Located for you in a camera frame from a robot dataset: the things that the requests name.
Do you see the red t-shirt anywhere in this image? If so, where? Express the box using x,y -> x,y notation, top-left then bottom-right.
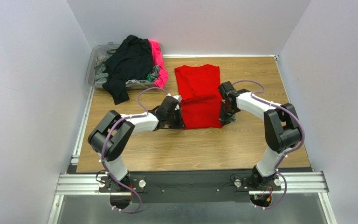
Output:
174,64 -> 222,129

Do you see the black t-shirt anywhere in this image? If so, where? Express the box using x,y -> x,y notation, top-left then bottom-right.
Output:
102,35 -> 153,105

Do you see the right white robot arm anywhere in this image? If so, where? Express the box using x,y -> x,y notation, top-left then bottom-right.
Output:
219,90 -> 304,189

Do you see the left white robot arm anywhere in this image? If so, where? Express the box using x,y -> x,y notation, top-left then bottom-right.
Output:
88,95 -> 185,189

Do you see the green garment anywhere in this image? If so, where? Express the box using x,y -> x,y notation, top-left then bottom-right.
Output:
146,73 -> 152,82

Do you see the clear plastic bin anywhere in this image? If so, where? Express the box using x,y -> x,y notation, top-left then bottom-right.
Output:
85,42 -> 163,91

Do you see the pink t-shirt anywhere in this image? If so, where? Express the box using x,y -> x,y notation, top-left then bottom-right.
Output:
148,40 -> 169,88

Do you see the grey t-shirt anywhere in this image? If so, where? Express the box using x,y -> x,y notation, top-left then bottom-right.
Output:
94,46 -> 160,89

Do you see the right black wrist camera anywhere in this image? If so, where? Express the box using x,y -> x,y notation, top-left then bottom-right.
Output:
218,81 -> 236,99

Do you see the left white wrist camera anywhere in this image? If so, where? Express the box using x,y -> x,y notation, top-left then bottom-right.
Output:
167,93 -> 182,110

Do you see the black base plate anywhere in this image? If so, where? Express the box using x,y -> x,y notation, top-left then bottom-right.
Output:
96,169 -> 286,207

